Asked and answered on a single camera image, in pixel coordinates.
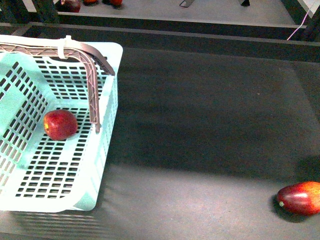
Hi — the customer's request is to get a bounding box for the grey basket handle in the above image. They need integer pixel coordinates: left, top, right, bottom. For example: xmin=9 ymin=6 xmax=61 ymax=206
xmin=0 ymin=36 xmax=116 ymax=134

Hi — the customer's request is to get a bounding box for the red yellow apple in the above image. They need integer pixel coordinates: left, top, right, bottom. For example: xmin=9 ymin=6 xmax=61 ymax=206
xmin=43 ymin=109 xmax=78 ymax=141

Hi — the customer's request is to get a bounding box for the light blue plastic basket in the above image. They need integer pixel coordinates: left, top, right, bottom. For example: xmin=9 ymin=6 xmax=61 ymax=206
xmin=0 ymin=42 xmax=123 ymax=213

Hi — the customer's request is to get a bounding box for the red apple in pile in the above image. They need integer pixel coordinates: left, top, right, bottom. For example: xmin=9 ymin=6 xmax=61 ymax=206
xmin=109 ymin=0 xmax=123 ymax=7

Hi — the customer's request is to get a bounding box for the dark red apple front left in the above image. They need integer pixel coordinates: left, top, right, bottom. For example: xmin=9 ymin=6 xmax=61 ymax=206
xmin=59 ymin=0 xmax=81 ymax=13

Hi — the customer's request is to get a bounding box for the black lower display tray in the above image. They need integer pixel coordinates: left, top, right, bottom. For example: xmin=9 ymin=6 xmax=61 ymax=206
xmin=0 ymin=23 xmax=320 ymax=240

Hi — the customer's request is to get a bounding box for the black display tray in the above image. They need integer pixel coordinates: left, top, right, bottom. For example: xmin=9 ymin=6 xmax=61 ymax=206
xmin=0 ymin=23 xmax=320 ymax=240
xmin=0 ymin=0 xmax=320 ymax=45

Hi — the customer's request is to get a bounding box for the black upper display tray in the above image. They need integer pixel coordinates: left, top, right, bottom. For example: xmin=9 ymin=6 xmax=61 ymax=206
xmin=0 ymin=0 xmax=320 ymax=45

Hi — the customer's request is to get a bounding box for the black flat divider strip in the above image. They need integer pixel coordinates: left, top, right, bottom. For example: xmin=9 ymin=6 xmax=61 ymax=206
xmin=179 ymin=0 xmax=195 ymax=8

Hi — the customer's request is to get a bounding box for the white zip tie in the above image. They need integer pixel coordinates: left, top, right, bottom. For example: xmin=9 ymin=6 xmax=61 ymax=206
xmin=57 ymin=35 xmax=73 ymax=60

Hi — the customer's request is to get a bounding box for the orange red tomato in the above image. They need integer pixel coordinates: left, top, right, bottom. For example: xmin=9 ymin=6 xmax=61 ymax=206
xmin=83 ymin=0 xmax=99 ymax=5

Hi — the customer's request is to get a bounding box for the black triangular divider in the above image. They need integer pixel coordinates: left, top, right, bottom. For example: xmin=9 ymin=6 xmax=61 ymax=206
xmin=238 ymin=0 xmax=251 ymax=7

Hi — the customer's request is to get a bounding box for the red mango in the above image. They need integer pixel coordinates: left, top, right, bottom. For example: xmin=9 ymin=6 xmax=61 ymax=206
xmin=276 ymin=181 xmax=320 ymax=216

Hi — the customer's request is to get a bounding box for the pink white cable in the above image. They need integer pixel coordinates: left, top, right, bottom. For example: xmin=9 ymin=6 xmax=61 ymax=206
xmin=286 ymin=4 xmax=313 ymax=41

